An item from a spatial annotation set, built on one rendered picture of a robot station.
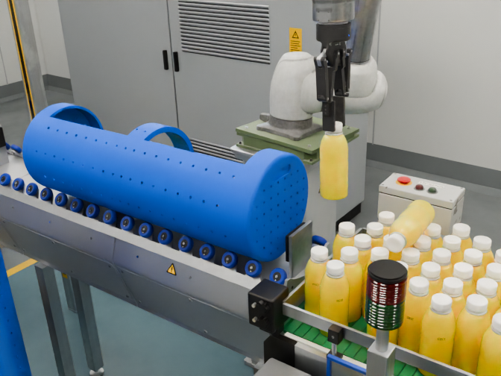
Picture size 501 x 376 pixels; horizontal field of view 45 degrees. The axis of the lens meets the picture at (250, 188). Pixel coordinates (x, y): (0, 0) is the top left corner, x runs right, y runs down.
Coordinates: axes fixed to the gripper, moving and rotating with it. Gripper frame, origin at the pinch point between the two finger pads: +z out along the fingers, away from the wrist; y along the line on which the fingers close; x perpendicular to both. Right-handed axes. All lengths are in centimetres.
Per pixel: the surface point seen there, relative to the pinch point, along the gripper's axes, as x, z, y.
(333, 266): 9.0, 28.9, 16.5
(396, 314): 33, 20, 39
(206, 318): -35, 60, 12
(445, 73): -70, 45, -275
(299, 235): -8.1, 31.2, 3.2
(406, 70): -97, 45, -275
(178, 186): -36.1, 18.9, 15.6
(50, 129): -90, 11, 13
